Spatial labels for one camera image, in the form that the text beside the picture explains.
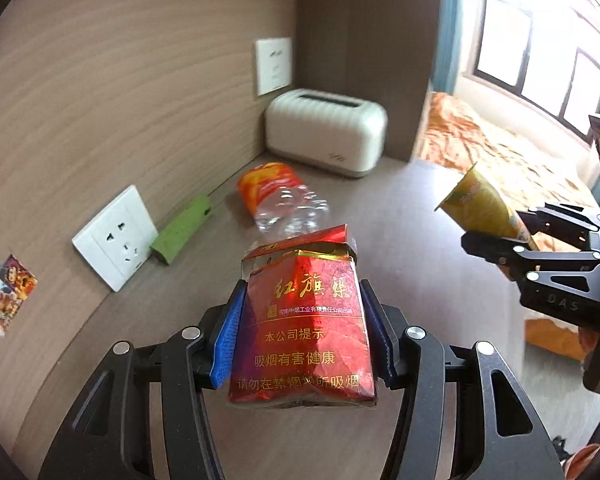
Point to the orange blanket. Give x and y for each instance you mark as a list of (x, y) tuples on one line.
[(480, 135)]

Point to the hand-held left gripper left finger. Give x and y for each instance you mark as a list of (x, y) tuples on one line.
[(227, 340)]

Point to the yellow paper cup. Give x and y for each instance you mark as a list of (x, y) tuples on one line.
[(480, 205)]

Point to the teal curtain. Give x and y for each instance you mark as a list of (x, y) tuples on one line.
[(447, 35)]

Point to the red cigarette pack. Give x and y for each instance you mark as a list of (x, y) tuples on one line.
[(300, 340)]

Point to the white wall socket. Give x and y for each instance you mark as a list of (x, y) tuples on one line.
[(274, 66), (115, 240)]

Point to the white ribbed tissue box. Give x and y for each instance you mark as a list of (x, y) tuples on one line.
[(325, 130)]

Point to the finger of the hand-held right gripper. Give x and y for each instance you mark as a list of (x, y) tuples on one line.
[(520, 260), (570, 221)]

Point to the dark-framed window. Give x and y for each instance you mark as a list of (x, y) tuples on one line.
[(530, 55)]

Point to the small green box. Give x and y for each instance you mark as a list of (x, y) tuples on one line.
[(180, 232)]

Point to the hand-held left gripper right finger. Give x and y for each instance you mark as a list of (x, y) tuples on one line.
[(381, 340)]

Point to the colourful wall stickers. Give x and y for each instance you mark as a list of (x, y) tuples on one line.
[(5, 290)]

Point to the crushed orange-label plastic bottle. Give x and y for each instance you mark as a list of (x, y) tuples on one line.
[(275, 190)]

